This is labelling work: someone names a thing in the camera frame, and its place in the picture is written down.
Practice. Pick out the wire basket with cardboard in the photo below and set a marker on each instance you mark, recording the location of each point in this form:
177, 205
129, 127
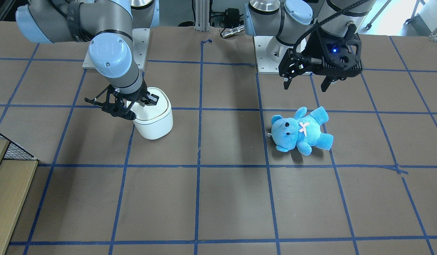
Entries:
17, 169

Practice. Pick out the blue teddy bear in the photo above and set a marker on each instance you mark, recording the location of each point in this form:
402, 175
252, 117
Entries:
301, 131

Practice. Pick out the aluminium frame post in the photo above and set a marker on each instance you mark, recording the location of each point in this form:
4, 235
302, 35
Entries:
202, 15

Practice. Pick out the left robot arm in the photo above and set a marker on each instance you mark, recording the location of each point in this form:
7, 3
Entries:
293, 21

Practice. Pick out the white trash can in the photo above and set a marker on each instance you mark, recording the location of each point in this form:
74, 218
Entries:
153, 122

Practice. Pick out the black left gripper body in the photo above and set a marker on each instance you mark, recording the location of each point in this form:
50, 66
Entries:
314, 47

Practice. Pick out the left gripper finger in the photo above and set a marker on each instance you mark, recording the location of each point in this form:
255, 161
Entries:
291, 65
327, 82

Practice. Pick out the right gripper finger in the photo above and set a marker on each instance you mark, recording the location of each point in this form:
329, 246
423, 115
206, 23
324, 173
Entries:
129, 115

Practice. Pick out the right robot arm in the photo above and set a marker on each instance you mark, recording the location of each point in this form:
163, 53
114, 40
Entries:
108, 27

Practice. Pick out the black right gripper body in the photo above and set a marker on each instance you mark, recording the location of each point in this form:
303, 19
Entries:
132, 96

